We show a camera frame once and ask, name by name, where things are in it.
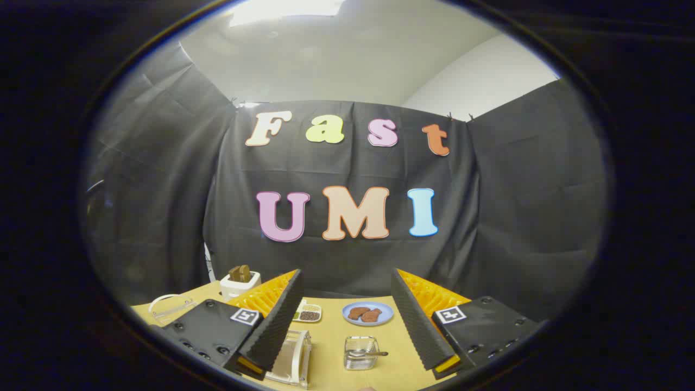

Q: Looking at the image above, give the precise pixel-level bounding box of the clear glass basket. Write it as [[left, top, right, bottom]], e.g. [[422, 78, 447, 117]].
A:
[[344, 336, 380, 371]]

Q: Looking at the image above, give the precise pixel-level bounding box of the black backdrop cloth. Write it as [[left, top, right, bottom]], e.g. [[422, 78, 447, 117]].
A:
[[84, 41, 609, 324]]

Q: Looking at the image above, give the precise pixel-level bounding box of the clear container with white handle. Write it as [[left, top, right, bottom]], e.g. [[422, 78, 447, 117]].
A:
[[148, 294, 199, 326]]

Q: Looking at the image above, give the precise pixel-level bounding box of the clear white dish rack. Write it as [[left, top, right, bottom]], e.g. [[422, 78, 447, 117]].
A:
[[265, 329, 313, 387]]

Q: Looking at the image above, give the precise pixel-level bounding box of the white sectioned tray of beans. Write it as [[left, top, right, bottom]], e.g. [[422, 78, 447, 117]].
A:
[[293, 301, 323, 323]]

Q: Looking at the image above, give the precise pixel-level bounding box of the white toaster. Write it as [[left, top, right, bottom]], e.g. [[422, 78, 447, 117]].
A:
[[219, 272, 262, 300]]

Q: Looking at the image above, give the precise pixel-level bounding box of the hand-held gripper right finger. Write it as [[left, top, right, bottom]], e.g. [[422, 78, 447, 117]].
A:
[[391, 268, 541, 381]]

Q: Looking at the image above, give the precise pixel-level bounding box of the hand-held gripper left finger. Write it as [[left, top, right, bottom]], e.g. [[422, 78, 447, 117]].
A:
[[162, 268, 305, 381]]

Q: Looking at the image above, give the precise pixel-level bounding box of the blue plate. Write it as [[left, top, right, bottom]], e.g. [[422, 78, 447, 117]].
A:
[[342, 301, 394, 327]]

